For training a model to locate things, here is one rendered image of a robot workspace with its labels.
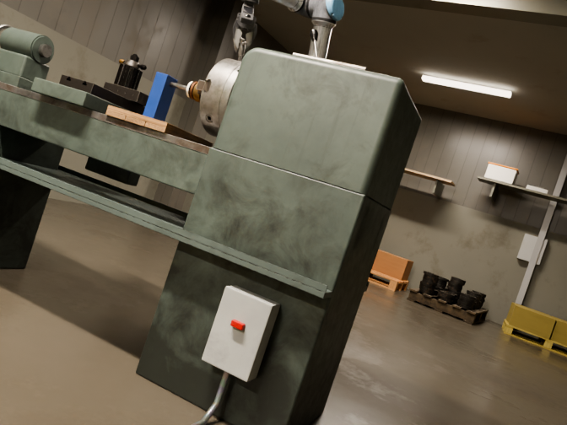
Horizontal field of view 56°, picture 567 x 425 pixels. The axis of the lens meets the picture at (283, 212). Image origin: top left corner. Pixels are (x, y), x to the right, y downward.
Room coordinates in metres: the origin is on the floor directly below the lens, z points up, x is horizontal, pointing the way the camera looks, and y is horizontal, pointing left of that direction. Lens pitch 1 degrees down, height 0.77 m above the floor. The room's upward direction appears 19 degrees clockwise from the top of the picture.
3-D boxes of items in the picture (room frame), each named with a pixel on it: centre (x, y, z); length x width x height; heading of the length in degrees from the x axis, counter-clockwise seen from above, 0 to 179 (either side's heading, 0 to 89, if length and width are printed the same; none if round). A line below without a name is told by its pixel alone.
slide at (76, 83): (2.40, 0.90, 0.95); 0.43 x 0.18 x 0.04; 158
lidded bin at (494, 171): (8.17, -2.97, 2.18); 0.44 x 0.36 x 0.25; 63
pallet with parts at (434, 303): (7.72, -2.70, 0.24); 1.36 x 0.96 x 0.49; 153
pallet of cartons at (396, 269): (8.55, -1.52, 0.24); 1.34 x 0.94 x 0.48; 63
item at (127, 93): (2.45, 0.85, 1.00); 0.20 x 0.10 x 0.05; 68
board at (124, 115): (2.26, 0.60, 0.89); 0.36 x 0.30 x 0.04; 158
